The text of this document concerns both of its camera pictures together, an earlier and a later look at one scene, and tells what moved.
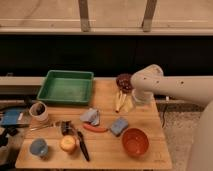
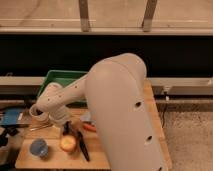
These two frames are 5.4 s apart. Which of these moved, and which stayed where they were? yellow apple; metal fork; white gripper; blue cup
Moved: white gripper
Stayed: yellow apple; metal fork; blue cup
